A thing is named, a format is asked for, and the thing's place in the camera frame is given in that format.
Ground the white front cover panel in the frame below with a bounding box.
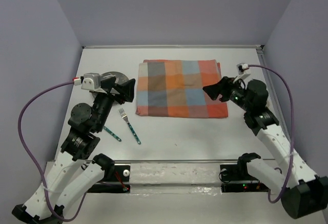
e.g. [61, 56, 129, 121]
[29, 159, 322, 224]

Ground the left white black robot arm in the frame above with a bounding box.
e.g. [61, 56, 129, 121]
[12, 73, 135, 223]

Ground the spoon with teal handle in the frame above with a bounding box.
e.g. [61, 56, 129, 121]
[103, 126, 122, 142]

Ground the orange grey checkered cloth napkin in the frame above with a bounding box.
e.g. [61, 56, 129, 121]
[136, 59, 229, 118]

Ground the fork with teal handle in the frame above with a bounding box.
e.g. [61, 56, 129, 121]
[118, 108, 141, 145]

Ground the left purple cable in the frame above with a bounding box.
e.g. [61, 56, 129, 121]
[18, 80, 89, 222]

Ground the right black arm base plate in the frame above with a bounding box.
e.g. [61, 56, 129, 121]
[218, 164, 269, 193]

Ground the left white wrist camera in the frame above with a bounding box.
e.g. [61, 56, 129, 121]
[73, 73, 103, 92]

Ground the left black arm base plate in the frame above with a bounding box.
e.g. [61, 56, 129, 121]
[88, 164, 131, 194]

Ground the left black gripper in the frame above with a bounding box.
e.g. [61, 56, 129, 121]
[93, 76, 136, 132]

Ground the aluminium table edge rail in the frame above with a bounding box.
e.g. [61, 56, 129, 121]
[82, 45, 262, 49]

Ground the dark round deer plate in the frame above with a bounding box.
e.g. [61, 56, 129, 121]
[85, 72, 136, 104]

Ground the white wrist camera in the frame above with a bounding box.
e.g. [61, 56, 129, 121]
[234, 63, 251, 82]
[73, 73, 103, 92]

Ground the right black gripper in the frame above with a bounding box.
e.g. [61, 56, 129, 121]
[202, 76, 253, 112]

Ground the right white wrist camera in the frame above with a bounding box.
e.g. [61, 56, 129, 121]
[234, 63, 251, 82]

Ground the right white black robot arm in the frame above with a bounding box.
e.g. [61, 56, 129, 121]
[203, 76, 327, 219]

